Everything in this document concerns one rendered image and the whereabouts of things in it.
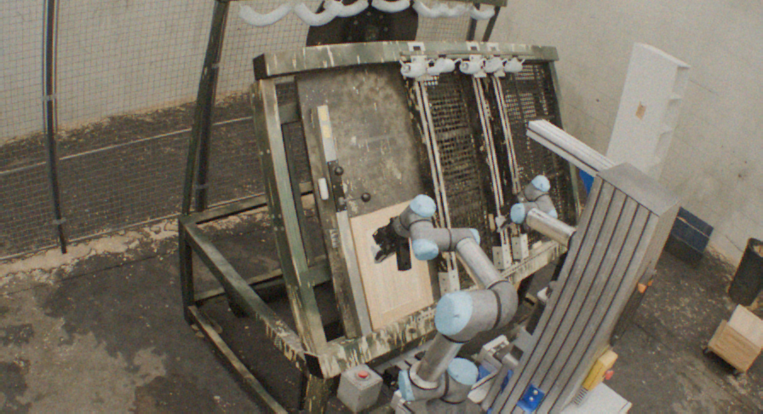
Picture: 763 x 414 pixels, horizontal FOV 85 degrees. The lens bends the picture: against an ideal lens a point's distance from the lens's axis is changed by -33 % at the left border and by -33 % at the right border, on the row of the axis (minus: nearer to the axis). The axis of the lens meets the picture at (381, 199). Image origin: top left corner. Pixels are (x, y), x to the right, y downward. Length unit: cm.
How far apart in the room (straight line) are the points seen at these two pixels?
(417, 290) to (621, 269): 136
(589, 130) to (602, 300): 626
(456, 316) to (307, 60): 121
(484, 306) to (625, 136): 462
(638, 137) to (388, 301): 393
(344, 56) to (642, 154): 409
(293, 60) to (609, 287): 144
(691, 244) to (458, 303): 500
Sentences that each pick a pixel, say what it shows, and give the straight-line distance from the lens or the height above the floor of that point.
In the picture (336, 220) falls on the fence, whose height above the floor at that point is 133.
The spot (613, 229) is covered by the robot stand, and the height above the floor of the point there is 192.
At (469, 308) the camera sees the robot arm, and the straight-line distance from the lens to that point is 153.
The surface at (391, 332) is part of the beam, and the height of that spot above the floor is 88.
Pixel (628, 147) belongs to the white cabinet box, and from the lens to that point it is 601.
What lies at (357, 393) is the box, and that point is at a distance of 226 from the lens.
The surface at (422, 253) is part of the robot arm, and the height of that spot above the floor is 158.
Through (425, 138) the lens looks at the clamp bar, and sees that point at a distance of 269.
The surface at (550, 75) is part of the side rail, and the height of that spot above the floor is 177.
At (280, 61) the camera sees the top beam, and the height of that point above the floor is 192.
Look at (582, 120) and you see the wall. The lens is 787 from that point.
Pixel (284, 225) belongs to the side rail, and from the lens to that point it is 224.
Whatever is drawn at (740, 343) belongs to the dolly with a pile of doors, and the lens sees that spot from 490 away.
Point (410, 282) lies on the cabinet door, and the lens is 268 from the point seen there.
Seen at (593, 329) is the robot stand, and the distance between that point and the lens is 171.
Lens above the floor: 256
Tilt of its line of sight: 28 degrees down
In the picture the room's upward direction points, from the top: 12 degrees clockwise
